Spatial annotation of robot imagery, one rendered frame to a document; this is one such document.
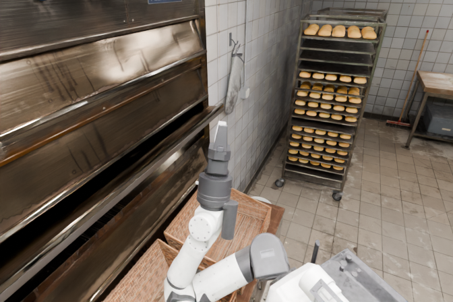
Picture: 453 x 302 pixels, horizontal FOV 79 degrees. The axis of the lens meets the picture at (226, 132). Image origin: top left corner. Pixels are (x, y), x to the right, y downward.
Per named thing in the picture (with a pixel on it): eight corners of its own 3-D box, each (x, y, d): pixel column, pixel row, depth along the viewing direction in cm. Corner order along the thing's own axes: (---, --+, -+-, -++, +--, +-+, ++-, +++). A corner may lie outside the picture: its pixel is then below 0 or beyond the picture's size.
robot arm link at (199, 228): (206, 183, 78) (201, 220, 79) (187, 193, 68) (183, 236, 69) (244, 192, 74) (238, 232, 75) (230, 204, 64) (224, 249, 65)
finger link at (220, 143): (229, 125, 65) (226, 151, 66) (216, 123, 65) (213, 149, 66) (230, 126, 64) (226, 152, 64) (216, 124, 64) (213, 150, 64)
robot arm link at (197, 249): (214, 197, 79) (195, 233, 82) (200, 206, 70) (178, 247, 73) (233, 210, 77) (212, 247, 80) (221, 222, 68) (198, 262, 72)
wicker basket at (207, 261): (166, 264, 164) (160, 232, 151) (208, 203, 209) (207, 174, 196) (242, 297, 147) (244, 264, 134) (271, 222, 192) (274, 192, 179)
